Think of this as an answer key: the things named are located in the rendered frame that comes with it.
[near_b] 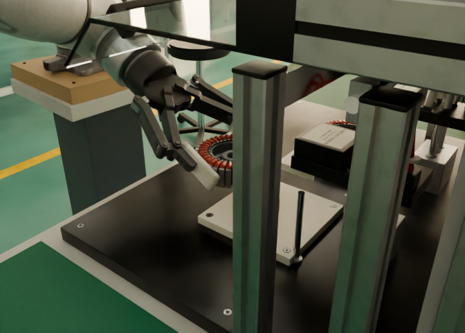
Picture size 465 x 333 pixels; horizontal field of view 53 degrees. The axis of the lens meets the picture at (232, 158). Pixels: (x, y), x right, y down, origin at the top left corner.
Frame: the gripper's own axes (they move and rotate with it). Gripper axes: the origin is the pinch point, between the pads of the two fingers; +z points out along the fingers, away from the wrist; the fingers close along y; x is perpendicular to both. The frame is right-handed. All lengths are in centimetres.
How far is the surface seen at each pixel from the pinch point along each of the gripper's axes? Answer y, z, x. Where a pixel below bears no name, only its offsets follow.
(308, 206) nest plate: 3.7, 12.3, -0.3
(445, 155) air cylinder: 23.4, 21.2, -10.3
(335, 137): -0.4, 9.5, -14.7
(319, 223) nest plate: 1.1, 15.1, -1.9
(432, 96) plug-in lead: 21.7, 13.7, -16.8
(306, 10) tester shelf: -22.1, 6.2, -34.0
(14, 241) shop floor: 17, -64, 135
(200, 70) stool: 135, -87, 101
